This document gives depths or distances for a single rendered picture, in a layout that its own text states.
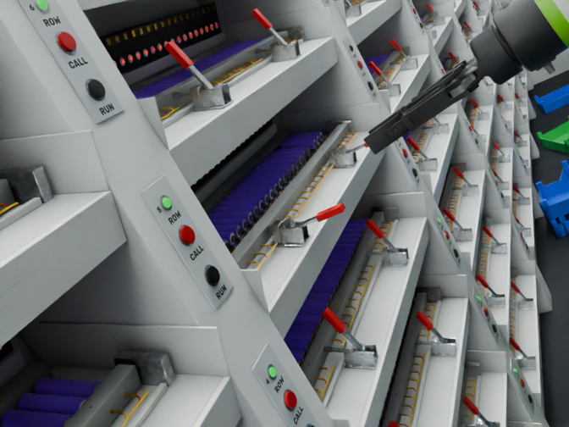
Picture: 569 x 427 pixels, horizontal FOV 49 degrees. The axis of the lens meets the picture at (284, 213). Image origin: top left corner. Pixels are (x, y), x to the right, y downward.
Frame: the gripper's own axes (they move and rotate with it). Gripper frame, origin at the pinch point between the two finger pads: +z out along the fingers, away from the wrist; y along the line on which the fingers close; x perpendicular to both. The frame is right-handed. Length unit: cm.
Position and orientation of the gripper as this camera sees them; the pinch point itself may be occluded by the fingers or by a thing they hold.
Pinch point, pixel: (389, 130)
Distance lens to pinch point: 96.2
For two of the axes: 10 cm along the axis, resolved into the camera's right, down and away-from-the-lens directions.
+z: -7.1, 4.9, 5.1
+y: 3.2, -4.2, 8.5
